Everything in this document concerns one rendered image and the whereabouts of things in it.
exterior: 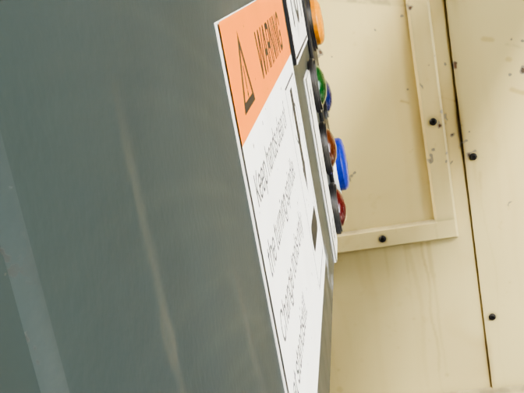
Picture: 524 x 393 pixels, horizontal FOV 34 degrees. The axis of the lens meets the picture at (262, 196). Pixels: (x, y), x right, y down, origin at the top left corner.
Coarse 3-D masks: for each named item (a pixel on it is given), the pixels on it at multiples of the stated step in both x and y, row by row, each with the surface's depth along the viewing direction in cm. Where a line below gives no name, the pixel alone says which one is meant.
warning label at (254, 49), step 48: (240, 48) 18; (288, 48) 31; (240, 96) 17; (288, 96) 28; (240, 144) 17; (288, 144) 25; (288, 192) 24; (288, 240) 22; (288, 288) 20; (288, 336) 19; (288, 384) 18
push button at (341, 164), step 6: (336, 138) 48; (336, 144) 47; (342, 144) 47; (342, 150) 47; (342, 156) 47; (336, 162) 47; (342, 162) 47; (336, 168) 47; (342, 168) 47; (348, 168) 48; (342, 174) 47; (348, 174) 47; (342, 180) 47; (348, 180) 47; (342, 186) 47; (348, 186) 48
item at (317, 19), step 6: (312, 0) 45; (312, 6) 45; (318, 6) 45; (312, 12) 45; (318, 12) 45; (318, 18) 45; (318, 24) 45; (318, 30) 45; (318, 36) 45; (318, 42) 46
